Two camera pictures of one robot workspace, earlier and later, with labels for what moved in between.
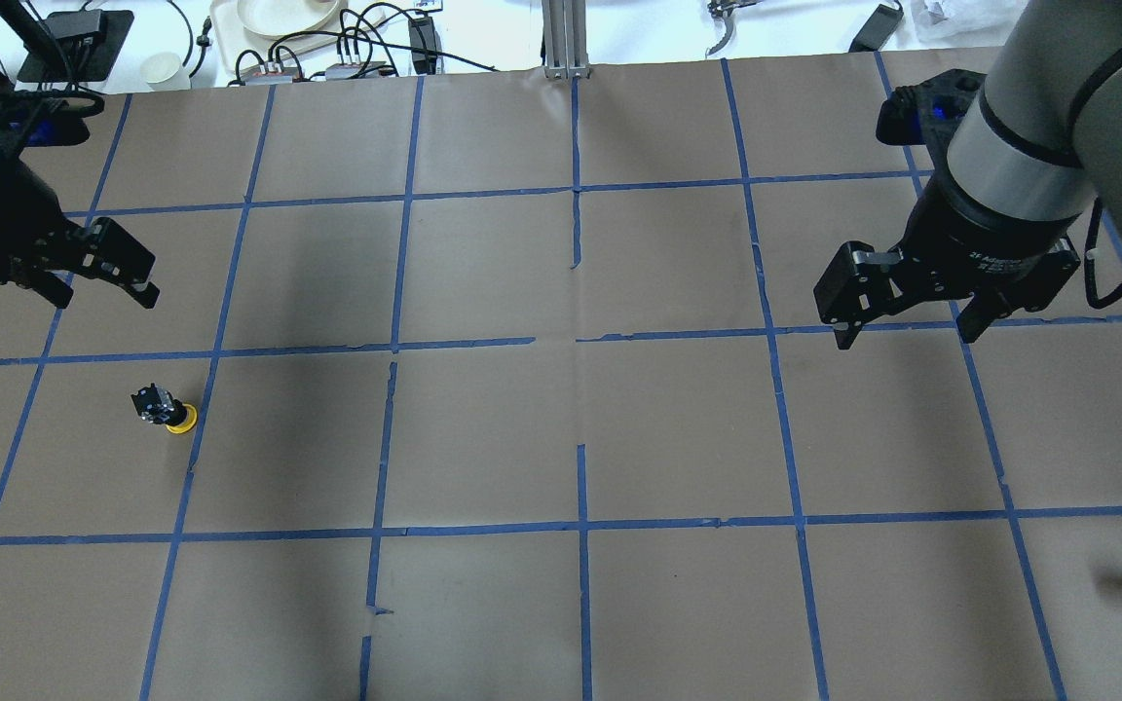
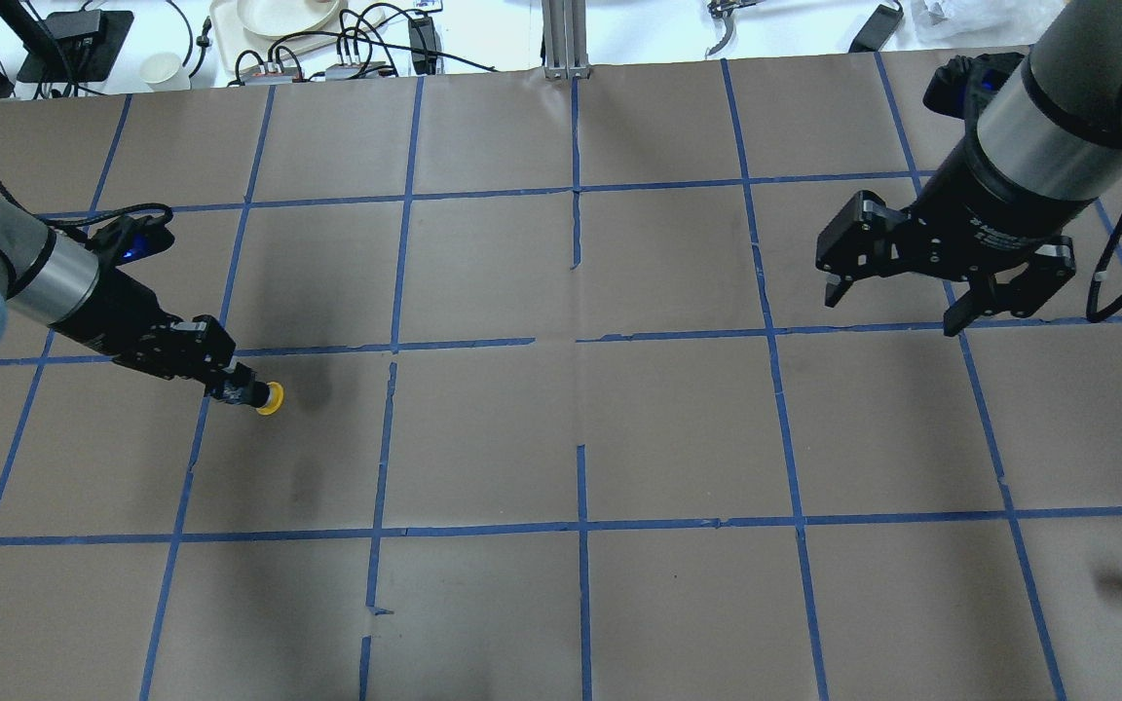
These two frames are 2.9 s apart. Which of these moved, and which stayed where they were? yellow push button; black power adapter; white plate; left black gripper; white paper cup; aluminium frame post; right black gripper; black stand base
Moved: left black gripper; right black gripper; yellow push button
Stayed: aluminium frame post; black power adapter; white paper cup; black stand base; white plate
